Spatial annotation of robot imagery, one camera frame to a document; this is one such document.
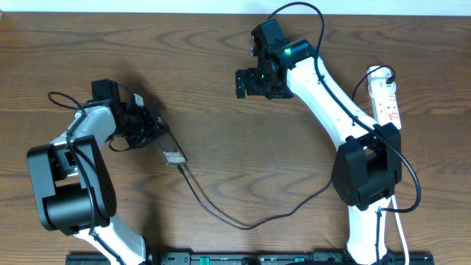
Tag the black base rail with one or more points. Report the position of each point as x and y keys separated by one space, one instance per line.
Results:
x=184 y=258

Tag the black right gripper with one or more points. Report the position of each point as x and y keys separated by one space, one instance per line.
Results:
x=251 y=74

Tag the white usb charger plug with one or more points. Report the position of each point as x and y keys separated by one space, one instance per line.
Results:
x=381 y=77

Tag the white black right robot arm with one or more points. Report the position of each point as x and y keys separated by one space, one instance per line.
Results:
x=366 y=170

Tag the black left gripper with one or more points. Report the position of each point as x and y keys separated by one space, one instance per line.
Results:
x=152 y=128

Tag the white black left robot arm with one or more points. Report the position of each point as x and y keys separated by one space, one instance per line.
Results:
x=73 y=190

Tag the white power strip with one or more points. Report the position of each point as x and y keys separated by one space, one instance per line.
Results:
x=384 y=101

